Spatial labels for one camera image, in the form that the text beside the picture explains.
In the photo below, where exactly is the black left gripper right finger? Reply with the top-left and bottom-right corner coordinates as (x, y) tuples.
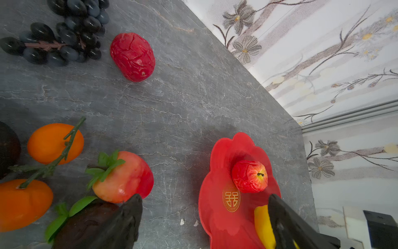
(268, 194), (341, 249)

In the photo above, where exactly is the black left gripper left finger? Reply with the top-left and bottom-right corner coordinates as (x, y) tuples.
(90, 194), (143, 249)

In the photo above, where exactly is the yellow lemon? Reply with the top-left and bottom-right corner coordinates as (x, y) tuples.
(1, 122), (21, 179)
(254, 204), (301, 249)

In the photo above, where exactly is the red apple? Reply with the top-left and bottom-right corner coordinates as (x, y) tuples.
(231, 160), (268, 194)

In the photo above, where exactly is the red flower-shaped plate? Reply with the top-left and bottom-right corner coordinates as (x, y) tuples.
(199, 132), (280, 249)

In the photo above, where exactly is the dark red wrinkled fruit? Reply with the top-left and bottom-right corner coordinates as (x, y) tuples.
(110, 33), (155, 83)

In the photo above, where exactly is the dark brown avocado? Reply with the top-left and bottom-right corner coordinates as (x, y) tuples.
(44, 196), (119, 249)

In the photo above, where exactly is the red strawberry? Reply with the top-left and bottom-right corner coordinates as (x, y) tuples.
(85, 149), (154, 204)

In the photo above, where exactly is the orange tangerine lower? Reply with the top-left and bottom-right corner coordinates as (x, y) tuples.
(1, 179), (53, 232)

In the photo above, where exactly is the orange tangerine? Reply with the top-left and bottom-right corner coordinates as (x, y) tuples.
(28, 123), (85, 165)
(1, 179), (53, 232)

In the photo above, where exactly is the orange tangerine upper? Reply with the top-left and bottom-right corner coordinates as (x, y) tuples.
(28, 123), (85, 165)

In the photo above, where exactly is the black grape bunch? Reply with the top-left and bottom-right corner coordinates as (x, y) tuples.
(1, 0), (110, 66)

